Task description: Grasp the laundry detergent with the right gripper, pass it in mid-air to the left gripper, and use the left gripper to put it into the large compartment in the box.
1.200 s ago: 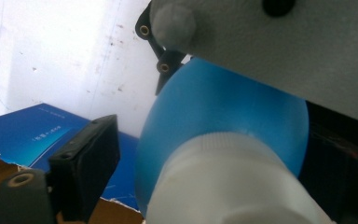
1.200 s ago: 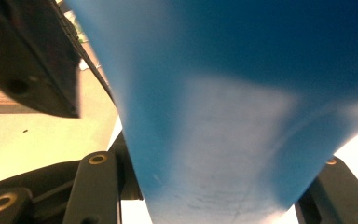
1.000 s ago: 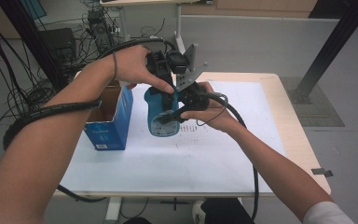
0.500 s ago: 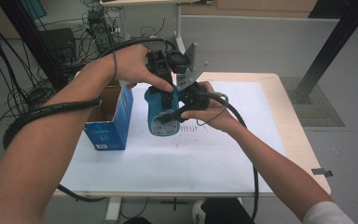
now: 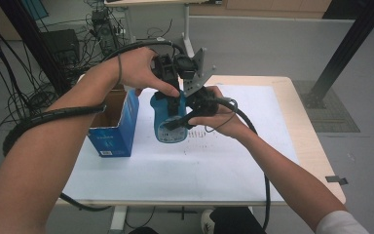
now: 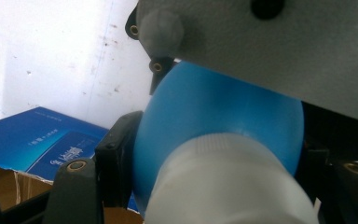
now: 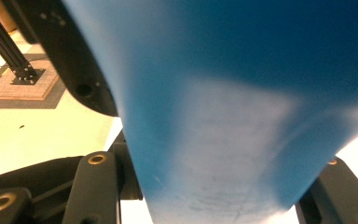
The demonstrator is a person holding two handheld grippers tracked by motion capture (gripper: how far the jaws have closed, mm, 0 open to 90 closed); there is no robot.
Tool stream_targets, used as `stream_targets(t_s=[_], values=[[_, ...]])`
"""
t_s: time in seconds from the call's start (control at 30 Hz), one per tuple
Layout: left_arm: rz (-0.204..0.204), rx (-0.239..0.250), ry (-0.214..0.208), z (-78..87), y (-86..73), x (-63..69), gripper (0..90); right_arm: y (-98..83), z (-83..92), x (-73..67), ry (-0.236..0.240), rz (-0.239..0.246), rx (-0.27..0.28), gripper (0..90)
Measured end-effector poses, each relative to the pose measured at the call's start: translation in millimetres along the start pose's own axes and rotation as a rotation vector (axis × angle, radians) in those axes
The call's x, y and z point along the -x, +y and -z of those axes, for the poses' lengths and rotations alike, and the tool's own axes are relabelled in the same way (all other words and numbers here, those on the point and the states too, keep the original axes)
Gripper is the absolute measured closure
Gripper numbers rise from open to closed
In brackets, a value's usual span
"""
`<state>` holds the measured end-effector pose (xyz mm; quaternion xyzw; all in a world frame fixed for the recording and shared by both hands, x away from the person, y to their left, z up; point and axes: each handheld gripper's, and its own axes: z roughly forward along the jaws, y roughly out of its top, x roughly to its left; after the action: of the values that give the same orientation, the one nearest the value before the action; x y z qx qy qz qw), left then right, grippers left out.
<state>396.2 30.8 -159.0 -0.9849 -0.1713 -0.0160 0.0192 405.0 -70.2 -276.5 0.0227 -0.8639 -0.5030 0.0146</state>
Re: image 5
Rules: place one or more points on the white shoe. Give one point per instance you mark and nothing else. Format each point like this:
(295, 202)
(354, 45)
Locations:
(207, 222)

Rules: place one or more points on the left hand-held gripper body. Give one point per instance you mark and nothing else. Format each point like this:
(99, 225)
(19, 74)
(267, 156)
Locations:
(185, 66)

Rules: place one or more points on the black tape strip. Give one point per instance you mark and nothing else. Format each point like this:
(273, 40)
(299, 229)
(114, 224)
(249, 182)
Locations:
(336, 179)

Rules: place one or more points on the black computer tower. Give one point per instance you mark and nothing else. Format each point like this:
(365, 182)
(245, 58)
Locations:
(60, 44)

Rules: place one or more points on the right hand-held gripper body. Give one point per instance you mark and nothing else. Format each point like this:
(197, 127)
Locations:
(204, 102)

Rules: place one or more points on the person's black trouser leg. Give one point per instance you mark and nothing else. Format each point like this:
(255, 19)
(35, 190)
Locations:
(240, 221)

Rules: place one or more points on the person's right hand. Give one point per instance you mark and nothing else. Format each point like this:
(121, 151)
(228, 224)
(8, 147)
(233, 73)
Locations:
(230, 120)

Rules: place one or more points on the black metal frame post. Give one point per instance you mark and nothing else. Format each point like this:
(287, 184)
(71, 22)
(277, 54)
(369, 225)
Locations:
(32, 42)

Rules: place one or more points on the blue cardboard box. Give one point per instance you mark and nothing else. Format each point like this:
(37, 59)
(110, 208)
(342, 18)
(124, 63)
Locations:
(117, 139)

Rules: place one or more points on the blue board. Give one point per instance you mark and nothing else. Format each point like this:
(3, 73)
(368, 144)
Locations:
(39, 8)

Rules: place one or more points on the grey floor mat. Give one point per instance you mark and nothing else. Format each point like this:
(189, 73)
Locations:
(337, 120)

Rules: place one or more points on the white table mat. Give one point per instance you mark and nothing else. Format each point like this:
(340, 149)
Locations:
(191, 175)

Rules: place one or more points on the black wrist band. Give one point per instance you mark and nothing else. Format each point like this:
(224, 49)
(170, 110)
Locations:
(120, 70)

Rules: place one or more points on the grey electronic device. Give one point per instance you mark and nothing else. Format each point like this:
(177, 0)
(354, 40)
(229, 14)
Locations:
(105, 32)

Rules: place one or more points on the light wooden table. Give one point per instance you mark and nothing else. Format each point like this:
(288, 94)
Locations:
(311, 146)

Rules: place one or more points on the white background desk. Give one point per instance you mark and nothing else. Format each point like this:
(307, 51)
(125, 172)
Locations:
(187, 29)

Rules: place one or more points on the person's left hand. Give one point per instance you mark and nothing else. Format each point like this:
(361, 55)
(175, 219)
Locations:
(139, 70)

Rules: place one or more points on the black metal stand post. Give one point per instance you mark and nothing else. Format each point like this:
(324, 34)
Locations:
(347, 45)

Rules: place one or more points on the white sleeve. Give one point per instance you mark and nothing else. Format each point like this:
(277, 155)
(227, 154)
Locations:
(341, 224)

